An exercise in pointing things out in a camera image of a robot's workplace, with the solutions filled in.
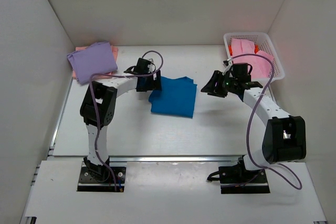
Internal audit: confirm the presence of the orange garment in basket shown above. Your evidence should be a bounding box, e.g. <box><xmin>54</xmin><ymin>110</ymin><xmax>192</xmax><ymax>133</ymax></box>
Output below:
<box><xmin>228</xmin><ymin>45</ymin><xmax>259</xmax><ymax>56</ymax></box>

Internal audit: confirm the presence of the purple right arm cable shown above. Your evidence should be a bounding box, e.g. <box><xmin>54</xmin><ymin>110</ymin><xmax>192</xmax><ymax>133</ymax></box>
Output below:
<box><xmin>220</xmin><ymin>53</ymin><xmax>303</xmax><ymax>190</ymax></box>

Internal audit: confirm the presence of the pink t-shirt in basket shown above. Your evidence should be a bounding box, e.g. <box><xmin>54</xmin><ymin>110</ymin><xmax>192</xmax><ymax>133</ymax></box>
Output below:
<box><xmin>231</xmin><ymin>38</ymin><xmax>274</xmax><ymax>79</ymax></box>

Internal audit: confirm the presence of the white plastic basket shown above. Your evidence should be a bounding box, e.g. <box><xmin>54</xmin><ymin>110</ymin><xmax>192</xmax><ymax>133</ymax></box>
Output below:
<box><xmin>223</xmin><ymin>32</ymin><xmax>285</xmax><ymax>83</ymax></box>

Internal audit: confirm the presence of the blue t-shirt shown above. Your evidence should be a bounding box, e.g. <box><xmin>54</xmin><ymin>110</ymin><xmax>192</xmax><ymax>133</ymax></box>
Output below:
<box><xmin>149</xmin><ymin>77</ymin><xmax>197</xmax><ymax>118</ymax></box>

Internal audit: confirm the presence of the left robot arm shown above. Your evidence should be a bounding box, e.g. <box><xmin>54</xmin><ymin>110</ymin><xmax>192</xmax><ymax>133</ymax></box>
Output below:
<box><xmin>80</xmin><ymin>57</ymin><xmax>162</xmax><ymax>169</ymax></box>

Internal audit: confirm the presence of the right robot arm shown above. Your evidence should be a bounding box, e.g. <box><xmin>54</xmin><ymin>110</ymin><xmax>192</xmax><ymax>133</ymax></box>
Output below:
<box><xmin>201</xmin><ymin>63</ymin><xmax>307</xmax><ymax>170</ymax></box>

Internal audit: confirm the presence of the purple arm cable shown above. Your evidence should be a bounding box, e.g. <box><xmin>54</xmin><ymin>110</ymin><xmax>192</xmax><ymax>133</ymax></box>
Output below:
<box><xmin>89</xmin><ymin>50</ymin><xmax>165</xmax><ymax>192</ymax></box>
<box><xmin>220</xmin><ymin>53</ymin><xmax>303</xmax><ymax>190</ymax></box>

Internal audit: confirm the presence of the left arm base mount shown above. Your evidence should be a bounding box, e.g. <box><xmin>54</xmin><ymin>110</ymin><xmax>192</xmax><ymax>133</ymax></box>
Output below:
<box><xmin>77</xmin><ymin>157</ymin><xmax>127</xmax><ymax>193</ymax></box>

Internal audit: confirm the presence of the folded purple t-shirt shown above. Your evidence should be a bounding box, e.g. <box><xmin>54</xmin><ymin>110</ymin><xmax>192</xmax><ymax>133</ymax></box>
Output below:
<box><xmin>67</xmin><ymin>41</ymin><xmax>118</xmax><ymax>84</ymax></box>

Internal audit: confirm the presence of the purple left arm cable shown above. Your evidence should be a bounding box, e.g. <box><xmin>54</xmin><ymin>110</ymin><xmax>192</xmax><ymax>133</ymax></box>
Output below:
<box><xmin>89</xmin><ymin>50</ymin><xmax>165</xmax><ymax>192</ymax></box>

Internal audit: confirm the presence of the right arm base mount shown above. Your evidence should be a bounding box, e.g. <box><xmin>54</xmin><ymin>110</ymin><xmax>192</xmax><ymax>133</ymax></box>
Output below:
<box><xmin>207</xmin><ymin>160</ymin><xmax>270</xmax><ymax>194</ymax></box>

